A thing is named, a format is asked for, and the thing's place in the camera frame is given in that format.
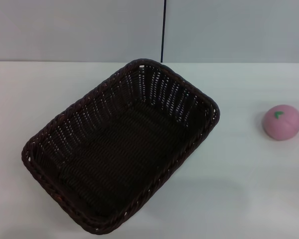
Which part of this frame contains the black woven wicker basket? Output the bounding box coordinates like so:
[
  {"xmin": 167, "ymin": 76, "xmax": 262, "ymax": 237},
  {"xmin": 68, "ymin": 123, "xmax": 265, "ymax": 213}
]
[{"xmin": 21, "ymin": 58, "xmax": 221, "ymax": 236}]

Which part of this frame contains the pink toy peach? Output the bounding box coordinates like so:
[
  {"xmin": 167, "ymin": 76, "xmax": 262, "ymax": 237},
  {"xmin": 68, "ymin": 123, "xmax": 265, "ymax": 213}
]
[{"xmin": 262, "ymin": 105, "xmax": 299, "ymax": 141}]

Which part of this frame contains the dark vertical wall strip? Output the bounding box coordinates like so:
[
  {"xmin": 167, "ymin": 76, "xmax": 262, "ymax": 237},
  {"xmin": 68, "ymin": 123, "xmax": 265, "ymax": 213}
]
[{"xmin": 160, "ymin": 0, "xmax": 167, "ymax": 63}]

